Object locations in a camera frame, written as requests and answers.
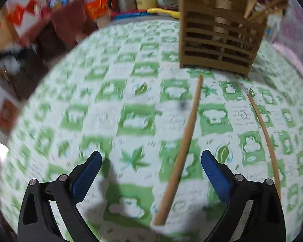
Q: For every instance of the pink floral quilt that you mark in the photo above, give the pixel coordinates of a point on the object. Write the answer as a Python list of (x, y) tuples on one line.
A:
[(289, 40)]

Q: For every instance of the red patterned box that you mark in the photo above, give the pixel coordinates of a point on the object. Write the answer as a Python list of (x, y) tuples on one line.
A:
[(8, 115)]

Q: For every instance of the yellow plastic utensil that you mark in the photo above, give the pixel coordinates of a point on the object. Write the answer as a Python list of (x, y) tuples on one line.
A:
[(173, 14)]

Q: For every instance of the wooden chopstick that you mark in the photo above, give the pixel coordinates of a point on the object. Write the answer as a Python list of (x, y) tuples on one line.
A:
[(270, 5), (272, 154), (178, 167), (253, 6)]

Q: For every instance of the green white patterned tablecloth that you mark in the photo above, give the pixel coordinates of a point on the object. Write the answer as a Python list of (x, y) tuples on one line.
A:
[(122, 92)]

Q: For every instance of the stainless steel kettle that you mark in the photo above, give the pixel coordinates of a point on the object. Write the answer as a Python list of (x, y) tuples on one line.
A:
[(122, 6)]

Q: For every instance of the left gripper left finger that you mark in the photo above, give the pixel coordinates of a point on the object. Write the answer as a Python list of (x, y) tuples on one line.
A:
[(36, 219)]

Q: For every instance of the wooden slatted utensil holder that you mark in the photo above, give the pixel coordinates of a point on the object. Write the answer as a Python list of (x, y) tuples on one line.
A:
[(217, 34)]

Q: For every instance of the cream cooking pot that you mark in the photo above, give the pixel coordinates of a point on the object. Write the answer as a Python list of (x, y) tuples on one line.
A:
[(143, 5)]

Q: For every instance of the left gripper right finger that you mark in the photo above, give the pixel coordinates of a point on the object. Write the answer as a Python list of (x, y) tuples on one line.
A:
[(266, 219)]

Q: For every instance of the pile of dark clothes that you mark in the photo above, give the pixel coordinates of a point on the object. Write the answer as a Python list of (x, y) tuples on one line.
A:
[(15, 61)]

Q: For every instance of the dark red cloth covered table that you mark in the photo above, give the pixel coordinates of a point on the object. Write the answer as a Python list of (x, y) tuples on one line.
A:
[(59, 30)]

